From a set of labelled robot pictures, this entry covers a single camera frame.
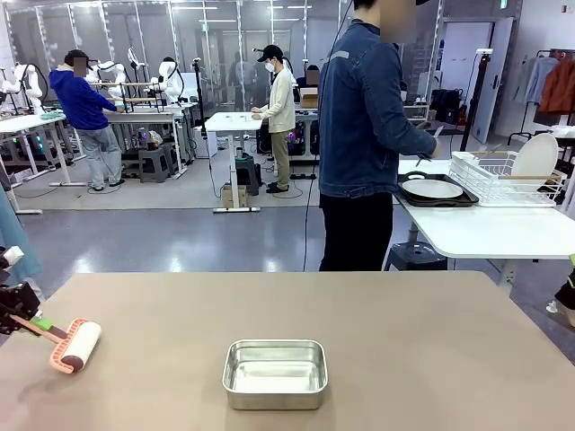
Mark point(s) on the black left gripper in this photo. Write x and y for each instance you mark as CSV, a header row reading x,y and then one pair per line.
x,y
20,298

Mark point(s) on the pink brown lint roller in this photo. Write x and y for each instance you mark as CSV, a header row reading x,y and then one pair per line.
x,y
81,345

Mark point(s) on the white round plate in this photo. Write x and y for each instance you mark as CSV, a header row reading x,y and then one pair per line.
x,y
431,188
536,155

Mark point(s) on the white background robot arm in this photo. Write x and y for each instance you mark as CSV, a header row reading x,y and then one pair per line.
x,y
110,72
170,81
27,85

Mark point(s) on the person's right forearm denim sleeve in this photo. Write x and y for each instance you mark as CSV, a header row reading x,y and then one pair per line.
x,y
409,146

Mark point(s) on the light blue garment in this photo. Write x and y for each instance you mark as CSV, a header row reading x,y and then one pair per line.
x,y
15,233

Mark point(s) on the grey plastic stool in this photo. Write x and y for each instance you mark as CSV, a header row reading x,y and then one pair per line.
x,y
155,161

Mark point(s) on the man in blue hoodie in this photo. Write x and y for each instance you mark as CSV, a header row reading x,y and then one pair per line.
x,y
83,103

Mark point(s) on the cardboard box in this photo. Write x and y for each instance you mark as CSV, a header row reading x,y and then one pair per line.
x,y
233,197

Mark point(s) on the rectangular metal tin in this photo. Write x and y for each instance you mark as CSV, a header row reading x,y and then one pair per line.
x,y
274,399

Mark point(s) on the wooden bar rack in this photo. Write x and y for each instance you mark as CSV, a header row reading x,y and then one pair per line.
x,y
144,99

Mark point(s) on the dark stool with teal top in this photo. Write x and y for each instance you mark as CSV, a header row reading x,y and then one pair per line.
x,y
247,173

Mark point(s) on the white standing desk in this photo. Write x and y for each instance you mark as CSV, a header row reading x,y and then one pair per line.
x,y
229,120

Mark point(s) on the person in cream cardigan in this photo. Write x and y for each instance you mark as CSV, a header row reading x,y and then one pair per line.
x,y
280,103

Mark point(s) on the person in denim jacket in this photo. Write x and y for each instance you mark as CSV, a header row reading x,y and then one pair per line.
x,y
359,112

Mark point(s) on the black stool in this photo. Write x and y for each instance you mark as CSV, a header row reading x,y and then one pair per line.
x,y
418,258

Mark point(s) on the black bags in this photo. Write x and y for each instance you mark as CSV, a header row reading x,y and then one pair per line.
x,y
447,105

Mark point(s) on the white side table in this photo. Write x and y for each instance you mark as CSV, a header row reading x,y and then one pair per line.
x,y
494,233

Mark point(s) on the black tripod with white device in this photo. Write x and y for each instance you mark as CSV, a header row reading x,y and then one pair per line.
x,y
477,90

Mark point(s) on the white door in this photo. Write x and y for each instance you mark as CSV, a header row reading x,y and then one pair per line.
x,y
489,90

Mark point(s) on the grey shirt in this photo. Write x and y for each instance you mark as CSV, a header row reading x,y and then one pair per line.
x,y
534,81

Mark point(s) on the orange jacket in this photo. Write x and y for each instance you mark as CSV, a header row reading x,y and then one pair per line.
x,y
559,87

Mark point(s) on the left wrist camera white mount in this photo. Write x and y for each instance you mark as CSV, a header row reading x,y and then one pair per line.
x,y
10,258

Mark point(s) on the white lab desk with frame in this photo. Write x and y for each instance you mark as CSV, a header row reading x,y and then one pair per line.
x,y
153,116

